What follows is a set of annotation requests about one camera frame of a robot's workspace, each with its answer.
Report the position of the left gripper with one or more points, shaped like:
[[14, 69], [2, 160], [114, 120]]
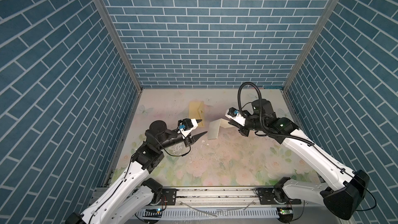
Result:
[[193, 140]]

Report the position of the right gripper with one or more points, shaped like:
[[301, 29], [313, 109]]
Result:
[[242, 130]]

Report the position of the cream letter paper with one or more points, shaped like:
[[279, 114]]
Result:
[[215, 126]]

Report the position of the yellow envelope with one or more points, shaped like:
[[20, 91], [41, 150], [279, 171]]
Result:
[[196, 111]]

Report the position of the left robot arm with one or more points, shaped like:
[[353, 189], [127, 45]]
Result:
[[133, 189]]

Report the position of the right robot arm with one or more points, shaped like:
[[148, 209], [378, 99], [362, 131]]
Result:
[[342, 190]]

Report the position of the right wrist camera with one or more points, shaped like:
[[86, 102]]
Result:
[[234, 114]]

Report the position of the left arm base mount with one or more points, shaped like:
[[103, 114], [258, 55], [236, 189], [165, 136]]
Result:
[[166, 196]]

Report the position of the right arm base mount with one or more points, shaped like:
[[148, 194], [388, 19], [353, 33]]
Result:
[[267, 197]]

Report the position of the white vented cable duct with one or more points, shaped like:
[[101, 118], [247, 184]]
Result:
[[175, 214]]

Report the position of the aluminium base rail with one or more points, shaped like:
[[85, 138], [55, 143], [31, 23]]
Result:
[[234, 197]]

